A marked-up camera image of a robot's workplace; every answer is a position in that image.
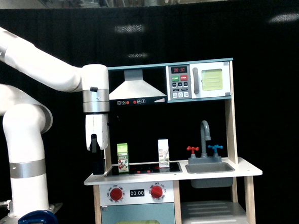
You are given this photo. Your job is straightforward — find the red tap handle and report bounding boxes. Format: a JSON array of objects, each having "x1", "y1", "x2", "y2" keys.
[{"x1": 186, "y1": 146, "x2": 200, "y2": 159}]

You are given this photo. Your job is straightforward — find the left red oven knob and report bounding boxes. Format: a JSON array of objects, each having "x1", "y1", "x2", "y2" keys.
[{"x1": 109, "y1": 188, "x2": 123, "y2": 201}]

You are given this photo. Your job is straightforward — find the grey range hood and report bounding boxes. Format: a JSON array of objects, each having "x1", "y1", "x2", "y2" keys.
[{"x1": 109, "y1": 69, "x2": 168, "y2": 107}]

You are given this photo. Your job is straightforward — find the grey toy faucet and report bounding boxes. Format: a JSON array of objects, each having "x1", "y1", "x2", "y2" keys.
[{"x1": 200, "y1": 120, "x2": 211, "y2": 158}]

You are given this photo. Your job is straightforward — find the red oven knob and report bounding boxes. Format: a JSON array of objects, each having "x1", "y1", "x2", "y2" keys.
[
  {"x1": 150, "y1": 185, "x2": 163, "y2": 199},
  {"x1": 109, "y1": 188, "x2": 123, "y2": 201}
]

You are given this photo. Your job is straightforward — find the grey lower shelf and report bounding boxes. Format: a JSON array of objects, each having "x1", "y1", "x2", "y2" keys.
[{"x1": 181, "y1": 200, "x2": 249, "y2": 224}]

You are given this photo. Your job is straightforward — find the white milk carton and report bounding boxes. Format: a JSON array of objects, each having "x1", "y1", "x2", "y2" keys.
[{"x1": 158, "y1": 139, "x2": 170, "y2": 168}]

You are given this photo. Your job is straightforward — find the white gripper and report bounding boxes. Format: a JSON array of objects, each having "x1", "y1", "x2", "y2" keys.
[{"x1": 85, "y1": 114, "x2": 108, "y2": 175}]

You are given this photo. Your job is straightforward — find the toy microwave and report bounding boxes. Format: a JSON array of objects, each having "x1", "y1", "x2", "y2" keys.
[{"x1": 166, "y1": 60, "x2": 232, "y2": 102}]

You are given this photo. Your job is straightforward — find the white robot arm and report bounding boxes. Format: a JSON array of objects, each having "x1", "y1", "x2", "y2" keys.
[{"x1": 0, "y1": 27, "x2": 109, "y2": 217}]

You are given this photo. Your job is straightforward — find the blue tap handle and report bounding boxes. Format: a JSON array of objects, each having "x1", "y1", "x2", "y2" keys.
[{"x1": 207, "y1": 144, "x2": 223, "y2": 157}]

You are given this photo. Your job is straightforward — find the wooden toy kitchen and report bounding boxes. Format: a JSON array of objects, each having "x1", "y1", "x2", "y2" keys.
[{"x1": 84, "y1": 58, "x2": 262, "y2": 224}]

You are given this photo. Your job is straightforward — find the blue clamp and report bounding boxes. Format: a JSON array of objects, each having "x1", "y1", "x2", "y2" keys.
[{"x1": 18, "y1": 210, "x2": 59, "y2": 224}]

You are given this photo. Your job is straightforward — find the black toy stovetop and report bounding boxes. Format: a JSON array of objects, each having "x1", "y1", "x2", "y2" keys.
[{"x1": 106, "y1": 162, "x2": 182, "y2": 177}]

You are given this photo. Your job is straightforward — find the green juice carton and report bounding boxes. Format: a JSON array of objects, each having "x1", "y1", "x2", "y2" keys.
[{"x1": 117, "y1": 143, "x2": 129, "y2": 173}]

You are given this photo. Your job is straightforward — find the right red oven knob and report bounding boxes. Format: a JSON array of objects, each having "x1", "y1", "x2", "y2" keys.
[{"x1": 150, "y1": 185, "x2": 163, "y2": 199}]

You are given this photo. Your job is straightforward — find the grey toy sink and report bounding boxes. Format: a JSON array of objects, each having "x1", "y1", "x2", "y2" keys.
[{"x1": 186, "y1": 159, "x2": 235, "y2": 189}]

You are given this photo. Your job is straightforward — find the blue toy oven door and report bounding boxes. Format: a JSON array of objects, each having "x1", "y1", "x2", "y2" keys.
[{"x1": 101, "y1": 203, "x2": 176, "y2": 224}]

